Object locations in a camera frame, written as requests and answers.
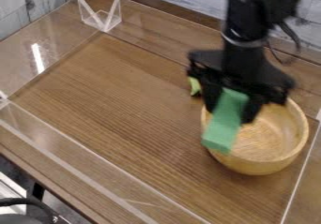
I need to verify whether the green rectangular block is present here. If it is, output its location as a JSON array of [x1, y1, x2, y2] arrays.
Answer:
[[202, 88, 249, 154]]

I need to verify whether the red plush tomato toy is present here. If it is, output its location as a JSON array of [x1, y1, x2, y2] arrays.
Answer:
[[189, 77, 201, 97]]

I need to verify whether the black table leg bracket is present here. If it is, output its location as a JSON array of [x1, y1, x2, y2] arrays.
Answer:
[[25, 182, 81, 224]]

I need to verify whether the clear acrylic front barrier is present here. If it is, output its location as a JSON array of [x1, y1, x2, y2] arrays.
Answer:
[[0, 93, 210, 224]]

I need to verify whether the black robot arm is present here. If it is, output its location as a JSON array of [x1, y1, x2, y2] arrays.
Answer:
[[188, 0, 299, 124]]

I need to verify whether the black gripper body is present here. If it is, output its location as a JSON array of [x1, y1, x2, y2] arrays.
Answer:
[[186, 46, 297, 105]]

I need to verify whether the black cable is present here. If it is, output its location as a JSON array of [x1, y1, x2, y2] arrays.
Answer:
[[0, 197, 55, 224]]

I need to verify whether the clear acrylic corner bracket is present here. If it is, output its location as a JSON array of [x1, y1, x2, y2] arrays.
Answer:
[[78, 0, 122, 33]]

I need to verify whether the light wooden bowl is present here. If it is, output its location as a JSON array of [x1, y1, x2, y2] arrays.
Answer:
[[205, 98, 311, 175]]

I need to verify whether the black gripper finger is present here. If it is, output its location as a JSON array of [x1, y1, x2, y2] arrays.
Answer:
[[198, 73, 224, 112], [243, 93, 271, 124]]

